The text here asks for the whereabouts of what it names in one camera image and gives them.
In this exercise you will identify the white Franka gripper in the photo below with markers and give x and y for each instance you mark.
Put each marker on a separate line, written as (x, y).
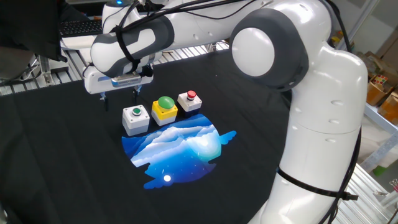
(93, 82)

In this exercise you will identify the white box small green button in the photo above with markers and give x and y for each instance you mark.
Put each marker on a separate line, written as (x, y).
(136, 123)

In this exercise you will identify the yellow box green mushroom button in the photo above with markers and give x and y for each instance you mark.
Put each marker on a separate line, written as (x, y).
(163, 113)

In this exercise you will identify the white box red button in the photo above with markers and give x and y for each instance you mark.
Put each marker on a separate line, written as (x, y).
(194, 104)

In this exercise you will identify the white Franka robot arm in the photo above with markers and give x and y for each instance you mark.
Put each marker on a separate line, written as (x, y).
(326, 124)

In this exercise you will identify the white foam pad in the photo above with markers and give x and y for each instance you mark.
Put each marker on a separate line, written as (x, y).
(84, 55)
(77, 42)

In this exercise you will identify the black cloth with blue print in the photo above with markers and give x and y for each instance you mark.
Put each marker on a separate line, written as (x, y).
(62, 155)

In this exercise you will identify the black computer keyboard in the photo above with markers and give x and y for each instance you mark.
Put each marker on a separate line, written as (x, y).
(81, 28)

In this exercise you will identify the black hanging cloth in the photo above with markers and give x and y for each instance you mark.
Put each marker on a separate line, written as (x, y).
(28, 25)

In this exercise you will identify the brown cardboard box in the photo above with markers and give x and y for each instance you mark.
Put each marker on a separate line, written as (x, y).
(390, 109)
(374, 95)

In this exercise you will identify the colourful puzzle cube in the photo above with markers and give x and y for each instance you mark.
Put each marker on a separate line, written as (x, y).
(381, 81)

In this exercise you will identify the perforated metal bar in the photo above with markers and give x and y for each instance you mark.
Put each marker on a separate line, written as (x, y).
(382, 149)

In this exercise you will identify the small green object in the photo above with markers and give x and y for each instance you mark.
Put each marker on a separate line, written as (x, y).
(379, 170)

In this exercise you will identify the binder clips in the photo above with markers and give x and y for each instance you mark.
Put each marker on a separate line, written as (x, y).
(394, 185)

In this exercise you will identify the aluminium frame post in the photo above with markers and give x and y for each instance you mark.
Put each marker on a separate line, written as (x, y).
(45, 70)

